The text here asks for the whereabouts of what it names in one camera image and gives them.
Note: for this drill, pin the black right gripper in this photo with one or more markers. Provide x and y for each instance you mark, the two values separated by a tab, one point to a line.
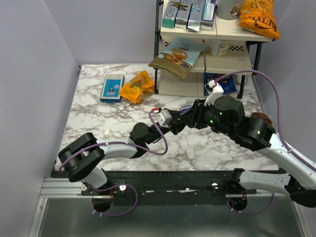
198	109

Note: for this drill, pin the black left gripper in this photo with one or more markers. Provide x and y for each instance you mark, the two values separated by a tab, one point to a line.
176	125

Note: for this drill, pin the purple earbud charging case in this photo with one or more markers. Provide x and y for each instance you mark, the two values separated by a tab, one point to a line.
184	109

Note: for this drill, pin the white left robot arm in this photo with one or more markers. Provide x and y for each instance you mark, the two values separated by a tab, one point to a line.
79	160

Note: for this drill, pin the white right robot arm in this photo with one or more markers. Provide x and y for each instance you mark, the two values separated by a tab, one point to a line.
299	179

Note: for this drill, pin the blue Doritos bag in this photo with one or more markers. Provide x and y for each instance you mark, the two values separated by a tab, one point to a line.
227	83

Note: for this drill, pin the orange snack bag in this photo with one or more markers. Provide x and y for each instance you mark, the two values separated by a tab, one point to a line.
138	88

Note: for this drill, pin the teal gold chip bag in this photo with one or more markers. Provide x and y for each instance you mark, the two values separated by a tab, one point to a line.
179	57

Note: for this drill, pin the blue razor box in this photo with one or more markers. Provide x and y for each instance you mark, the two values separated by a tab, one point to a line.
111	87

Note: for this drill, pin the black beige shelf rack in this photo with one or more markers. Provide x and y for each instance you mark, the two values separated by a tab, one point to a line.
243	54

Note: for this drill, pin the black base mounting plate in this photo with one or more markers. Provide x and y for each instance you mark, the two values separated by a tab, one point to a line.
170	187

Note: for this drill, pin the white mug on shelf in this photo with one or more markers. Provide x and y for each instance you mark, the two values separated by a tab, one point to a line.
219	47

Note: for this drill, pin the teal toothpaste box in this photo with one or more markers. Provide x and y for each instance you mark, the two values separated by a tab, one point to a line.
169	17

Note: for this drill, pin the blue white box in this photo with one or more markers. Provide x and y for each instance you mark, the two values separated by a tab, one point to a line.
207	20

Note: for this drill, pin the white printed cup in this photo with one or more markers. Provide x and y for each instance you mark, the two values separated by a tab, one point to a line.
228	9

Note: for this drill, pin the orange honey dijon chip bag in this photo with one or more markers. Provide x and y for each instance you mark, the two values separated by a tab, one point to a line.
257	16

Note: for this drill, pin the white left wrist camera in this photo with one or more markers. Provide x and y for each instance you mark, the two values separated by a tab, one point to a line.
163	117

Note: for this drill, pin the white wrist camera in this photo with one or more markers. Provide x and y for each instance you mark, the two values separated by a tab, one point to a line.
214	90
163	117

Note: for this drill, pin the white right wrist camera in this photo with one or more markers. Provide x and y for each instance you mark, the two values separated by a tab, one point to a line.
214	90

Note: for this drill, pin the grey aluminium frame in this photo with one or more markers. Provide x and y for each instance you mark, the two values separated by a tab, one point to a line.
60	188

